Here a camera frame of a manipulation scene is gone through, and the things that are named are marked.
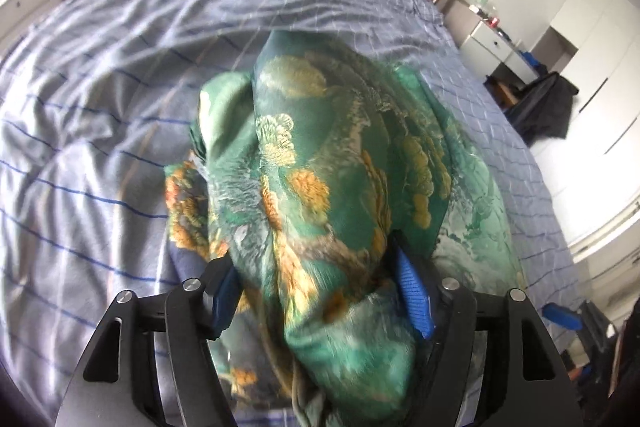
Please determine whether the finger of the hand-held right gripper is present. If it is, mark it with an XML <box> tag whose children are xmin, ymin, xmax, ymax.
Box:
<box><xmin>542</xmin><ymin>303</ymin><xmax>583</xmax><ymax>332</ymax></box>

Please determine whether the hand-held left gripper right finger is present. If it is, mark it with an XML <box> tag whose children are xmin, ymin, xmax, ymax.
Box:
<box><xmin>387</xmin><ymin>232</ymin><xmax>583</xmax><ymax>427</ymax></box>

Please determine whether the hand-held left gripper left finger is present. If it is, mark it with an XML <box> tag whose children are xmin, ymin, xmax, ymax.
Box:
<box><xmin>55</xmin><ymin>254</ymin><xmax>241</xmax><ymax>427</ymax></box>

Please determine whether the green printed jacket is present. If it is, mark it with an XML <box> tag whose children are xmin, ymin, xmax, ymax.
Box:
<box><xmin>164</xmin><ymin>29</ymin><xmax>526</xmax><ymax>427</ymax></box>

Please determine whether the black coat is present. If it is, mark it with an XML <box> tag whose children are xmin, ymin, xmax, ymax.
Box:
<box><xmin>510</xmin><ymin>74</ymin><xmax>580</xmax><ymax>145</ymax></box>

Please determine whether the wooden chair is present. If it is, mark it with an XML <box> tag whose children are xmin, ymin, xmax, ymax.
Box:
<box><xmin>484</xmin><ymin>77</ymin><xmax>521</xmax><ymax>110</ymax></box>

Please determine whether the bed with blue plaid duvet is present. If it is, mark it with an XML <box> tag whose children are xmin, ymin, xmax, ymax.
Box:
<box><xmin>0</xmin><ymin>0</ymin><xmax>573</xmax><ymax>427</ymax></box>

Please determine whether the white desk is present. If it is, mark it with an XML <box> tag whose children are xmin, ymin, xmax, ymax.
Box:
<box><xmin>460</xmin><ymin>19</ymin><xmax>538</xmax><ymax>82</ymax></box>

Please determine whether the white wardrobe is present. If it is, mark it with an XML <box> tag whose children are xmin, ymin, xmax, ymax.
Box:
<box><xmin>530</xmin><ymin>0</ymin><xmax>640</xmax><ymax>258</ymax></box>

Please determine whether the white window drawer cabinet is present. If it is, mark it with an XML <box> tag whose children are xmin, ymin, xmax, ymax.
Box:
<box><xmin>0</xmin><ymin>0</ymin><xmax>56</xmax><ymax>58</ymax></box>

